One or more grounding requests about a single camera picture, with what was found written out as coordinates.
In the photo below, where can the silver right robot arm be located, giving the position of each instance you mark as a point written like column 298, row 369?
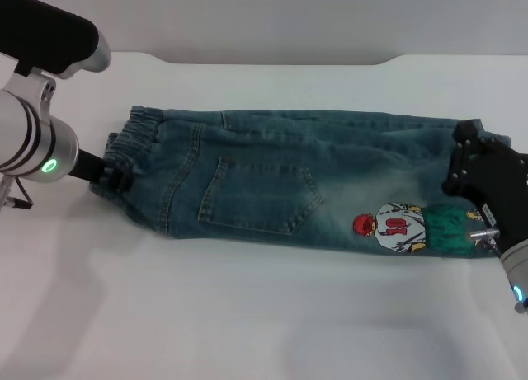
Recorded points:
column 517, row 268

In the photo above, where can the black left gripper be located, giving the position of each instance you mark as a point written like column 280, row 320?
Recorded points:
column 88, row 167

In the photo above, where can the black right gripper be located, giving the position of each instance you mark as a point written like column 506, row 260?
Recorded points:
column 495, row 178

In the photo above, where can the blue denim shorts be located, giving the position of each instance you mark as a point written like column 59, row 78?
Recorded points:
column 268, row 174

